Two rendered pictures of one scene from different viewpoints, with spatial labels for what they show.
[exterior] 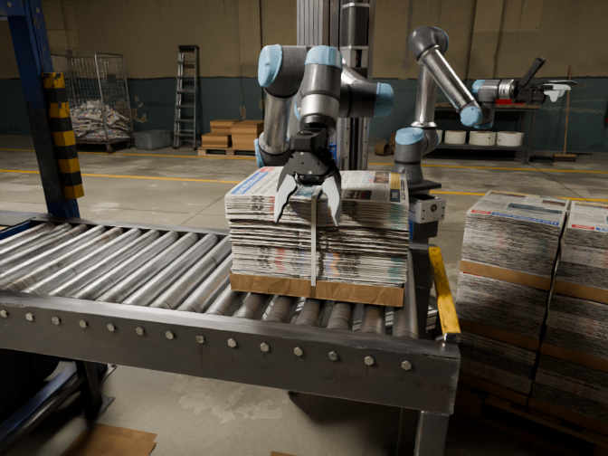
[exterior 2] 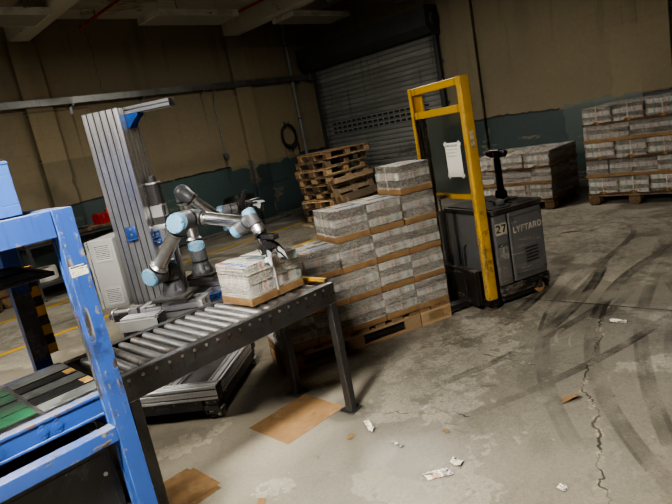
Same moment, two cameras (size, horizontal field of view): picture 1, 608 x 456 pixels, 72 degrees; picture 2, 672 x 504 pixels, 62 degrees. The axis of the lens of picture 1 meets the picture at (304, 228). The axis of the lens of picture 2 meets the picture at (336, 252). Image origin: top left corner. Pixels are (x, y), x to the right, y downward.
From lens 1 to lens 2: 2.59 m
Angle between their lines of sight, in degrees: 53
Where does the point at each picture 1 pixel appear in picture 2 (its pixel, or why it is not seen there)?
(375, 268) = (293, 274)
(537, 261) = not seen: hidden behind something
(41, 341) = (211, 355)
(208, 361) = (273, 323)
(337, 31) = (145, 198)
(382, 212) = (290, 253)
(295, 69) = (191, 221)
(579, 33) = not seen: hidden behind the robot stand
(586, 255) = (312, 263)
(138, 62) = not seen: outside the picture
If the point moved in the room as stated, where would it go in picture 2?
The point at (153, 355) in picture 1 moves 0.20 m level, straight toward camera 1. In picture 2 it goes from (255, 333) to (293, 328)
